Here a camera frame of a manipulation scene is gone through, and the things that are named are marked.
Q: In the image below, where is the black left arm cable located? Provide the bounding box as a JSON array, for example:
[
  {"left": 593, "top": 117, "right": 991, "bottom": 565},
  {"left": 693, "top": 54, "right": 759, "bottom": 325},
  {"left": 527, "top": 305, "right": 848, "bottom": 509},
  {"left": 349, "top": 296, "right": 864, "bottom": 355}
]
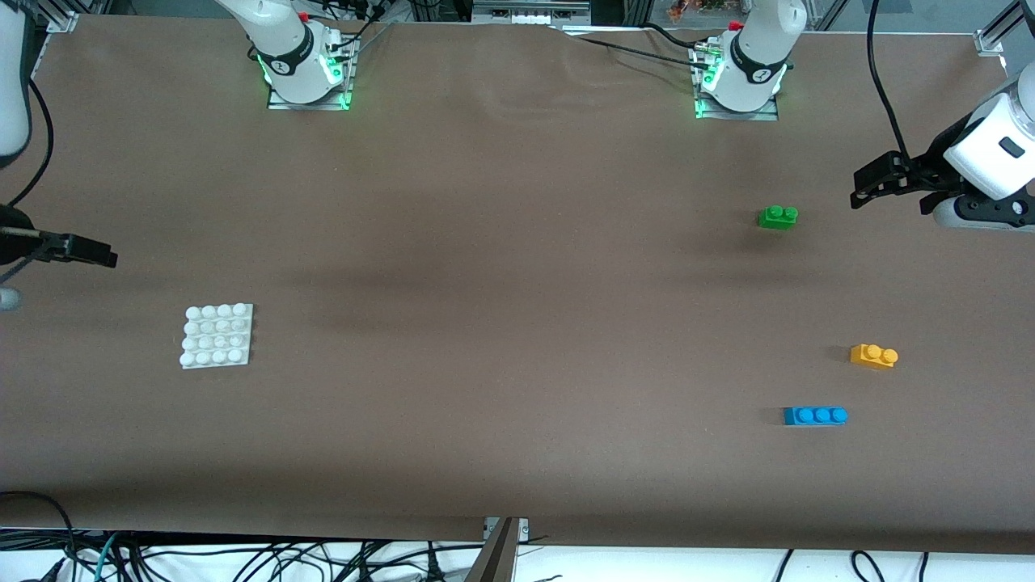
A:
[{"left": 867, "top": 0, "right": 913, "bottom": 161}]

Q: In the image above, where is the white power strip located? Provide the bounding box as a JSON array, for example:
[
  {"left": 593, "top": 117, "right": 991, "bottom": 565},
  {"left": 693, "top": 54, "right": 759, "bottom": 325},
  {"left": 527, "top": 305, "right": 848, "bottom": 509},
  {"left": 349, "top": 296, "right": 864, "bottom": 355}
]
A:
[{"left": 472, "top": 0, "right": 593, "bottom": 26}]

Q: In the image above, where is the blue three-stud block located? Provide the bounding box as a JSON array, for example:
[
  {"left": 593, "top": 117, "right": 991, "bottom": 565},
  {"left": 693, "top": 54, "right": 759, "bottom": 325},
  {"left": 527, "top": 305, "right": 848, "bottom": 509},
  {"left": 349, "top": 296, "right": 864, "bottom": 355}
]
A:
[{"left": 783, "top": 406, "right": 849, "bottom": 427}]

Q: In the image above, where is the black base signal cable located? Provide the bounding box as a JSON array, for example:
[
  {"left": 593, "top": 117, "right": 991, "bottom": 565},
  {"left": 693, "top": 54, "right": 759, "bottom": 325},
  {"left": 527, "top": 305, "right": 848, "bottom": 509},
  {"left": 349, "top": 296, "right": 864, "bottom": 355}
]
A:
[{"left": 643, "top": 22, "right": 714, "bottom": 48}]

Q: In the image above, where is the orange background item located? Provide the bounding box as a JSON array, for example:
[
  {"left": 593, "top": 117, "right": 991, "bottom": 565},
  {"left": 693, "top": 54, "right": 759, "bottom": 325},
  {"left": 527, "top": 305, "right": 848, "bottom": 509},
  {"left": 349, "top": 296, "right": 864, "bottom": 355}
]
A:
[{"left": 668, "top": 0, "right": 730, "bottom": 21}]

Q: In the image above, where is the black right base cable bundle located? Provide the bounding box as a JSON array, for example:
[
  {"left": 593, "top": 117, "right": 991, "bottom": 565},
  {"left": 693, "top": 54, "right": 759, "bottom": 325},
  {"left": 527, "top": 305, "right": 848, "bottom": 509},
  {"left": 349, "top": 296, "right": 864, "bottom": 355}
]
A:
[{"left": 319, "top": 0, "right": 399, "bottom": 51}]

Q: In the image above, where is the aluminium table edge bracket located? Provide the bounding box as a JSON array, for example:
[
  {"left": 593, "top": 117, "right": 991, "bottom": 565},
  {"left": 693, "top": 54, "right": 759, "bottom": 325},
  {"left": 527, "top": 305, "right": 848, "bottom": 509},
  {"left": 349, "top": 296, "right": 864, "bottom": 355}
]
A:
[{"left": 465, "top": 517, "right": 530, "bottom": 582}]

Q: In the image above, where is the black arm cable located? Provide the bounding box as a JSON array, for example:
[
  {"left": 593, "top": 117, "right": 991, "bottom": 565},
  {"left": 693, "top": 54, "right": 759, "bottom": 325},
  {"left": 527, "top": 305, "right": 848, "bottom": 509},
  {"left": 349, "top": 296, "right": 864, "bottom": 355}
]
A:
[
  {"left": 0, "top": 74, "right": 55, "bottom": 213},
  {"left": 867, "top": 0, "right": 913, "bottom": 161}
]

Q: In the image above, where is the brown table cover sheet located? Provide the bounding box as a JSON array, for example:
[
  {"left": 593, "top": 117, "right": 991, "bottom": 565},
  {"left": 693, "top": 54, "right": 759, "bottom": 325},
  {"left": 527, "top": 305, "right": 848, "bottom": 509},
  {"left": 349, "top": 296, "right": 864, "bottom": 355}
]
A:
[{"left": 0, "top": 12, "right": 1035, "bottom": 559}]

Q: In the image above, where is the yellow two-stud block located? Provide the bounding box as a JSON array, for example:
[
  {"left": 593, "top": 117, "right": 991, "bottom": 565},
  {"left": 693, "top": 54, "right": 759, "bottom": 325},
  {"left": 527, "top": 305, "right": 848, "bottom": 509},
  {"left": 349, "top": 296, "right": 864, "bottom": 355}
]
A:
[{"left": 850, "top": 344, "right": 899, "bottom": 370}]

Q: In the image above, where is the black looped floor cable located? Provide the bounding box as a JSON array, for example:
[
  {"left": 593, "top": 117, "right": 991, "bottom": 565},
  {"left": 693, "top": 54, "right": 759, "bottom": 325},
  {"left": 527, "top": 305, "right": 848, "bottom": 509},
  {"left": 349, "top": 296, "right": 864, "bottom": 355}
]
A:
[{"left": 0, "top": 490, "right": 79, "bottom": 582}]

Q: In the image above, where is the teal floor cable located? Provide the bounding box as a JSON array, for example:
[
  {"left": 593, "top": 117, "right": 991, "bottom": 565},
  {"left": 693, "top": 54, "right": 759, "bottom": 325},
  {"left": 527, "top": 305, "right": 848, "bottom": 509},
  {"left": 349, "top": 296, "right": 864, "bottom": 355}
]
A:
[{"left": 91, "top": 532, "right": 120, "bottom": 582}]

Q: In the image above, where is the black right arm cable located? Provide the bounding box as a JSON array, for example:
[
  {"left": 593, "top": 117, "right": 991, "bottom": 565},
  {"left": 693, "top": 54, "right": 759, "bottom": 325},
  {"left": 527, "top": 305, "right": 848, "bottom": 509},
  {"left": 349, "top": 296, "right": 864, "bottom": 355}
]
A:
[{"left": 0, "top": 74, "right": 55, "bottom": 213}]

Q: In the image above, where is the black base power cable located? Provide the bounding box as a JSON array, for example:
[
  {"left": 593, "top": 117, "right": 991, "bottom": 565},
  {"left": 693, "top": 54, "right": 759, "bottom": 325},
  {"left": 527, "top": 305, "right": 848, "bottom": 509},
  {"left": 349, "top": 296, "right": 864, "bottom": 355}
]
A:
[{"left": 562, "top": 32, "right": 700, "bottom": 67}]

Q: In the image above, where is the white studded base plate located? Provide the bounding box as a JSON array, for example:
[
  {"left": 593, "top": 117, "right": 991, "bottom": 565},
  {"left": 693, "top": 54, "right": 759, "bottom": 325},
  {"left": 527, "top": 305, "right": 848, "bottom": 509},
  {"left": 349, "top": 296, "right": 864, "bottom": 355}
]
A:
[{"left": 179, "top": 303, "right": 255, "bottom": 370}]

